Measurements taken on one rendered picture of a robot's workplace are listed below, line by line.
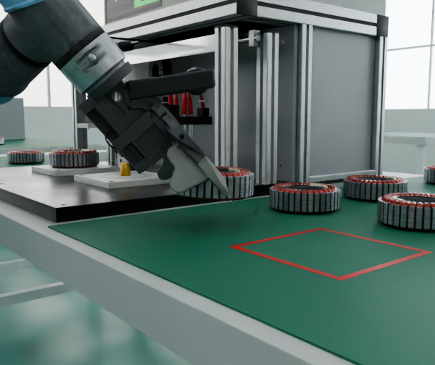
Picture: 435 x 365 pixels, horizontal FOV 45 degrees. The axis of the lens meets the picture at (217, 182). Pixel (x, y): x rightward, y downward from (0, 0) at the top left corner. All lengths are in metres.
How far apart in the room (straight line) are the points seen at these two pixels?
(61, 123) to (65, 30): 5.43
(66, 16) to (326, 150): 0.63
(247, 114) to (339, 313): 0.75
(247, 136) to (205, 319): 0.74
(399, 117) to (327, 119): 7.05
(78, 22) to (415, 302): 0.47
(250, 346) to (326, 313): 0.07
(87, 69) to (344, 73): 0.64
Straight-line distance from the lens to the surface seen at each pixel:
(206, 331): 0.42
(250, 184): 0.69
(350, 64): 1.16
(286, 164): 1.03
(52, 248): 0.68
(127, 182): 0.96
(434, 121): 7.87
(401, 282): 0.50
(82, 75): 0.66
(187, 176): 0.65
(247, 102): 1.11
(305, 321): 0.40
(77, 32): 0.66
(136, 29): 1.20
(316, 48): 1.08
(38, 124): 5.98
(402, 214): 0.72
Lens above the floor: 0.90
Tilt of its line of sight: 7 degrees down
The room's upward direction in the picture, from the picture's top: straight up
